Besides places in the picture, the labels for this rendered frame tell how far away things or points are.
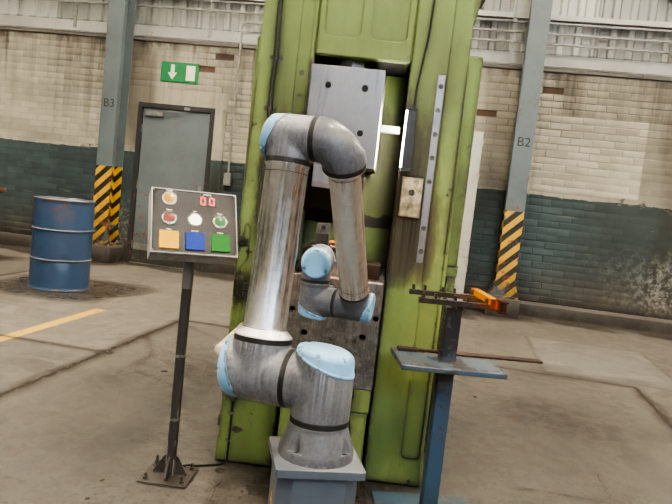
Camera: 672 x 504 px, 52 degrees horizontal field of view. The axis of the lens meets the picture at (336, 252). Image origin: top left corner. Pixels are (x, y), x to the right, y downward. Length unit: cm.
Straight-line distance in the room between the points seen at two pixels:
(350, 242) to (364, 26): 137
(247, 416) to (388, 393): 64
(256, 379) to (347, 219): 48
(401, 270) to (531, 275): 586
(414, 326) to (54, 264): 474
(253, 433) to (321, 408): 153
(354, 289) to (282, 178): 44
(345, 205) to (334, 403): 51
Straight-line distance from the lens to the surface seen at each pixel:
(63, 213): 711
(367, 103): 288
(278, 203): 175
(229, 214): 284
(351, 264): 196
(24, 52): 1070
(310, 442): 174
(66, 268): 718
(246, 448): 326
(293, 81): 306
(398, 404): 313
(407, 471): 323
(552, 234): 878
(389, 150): 334
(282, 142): 177
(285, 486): 176
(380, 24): 309
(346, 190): 181
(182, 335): 293
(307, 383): 171
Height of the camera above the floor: 127
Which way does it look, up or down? 5 degrees down
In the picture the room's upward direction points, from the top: 6 degrees clockwise
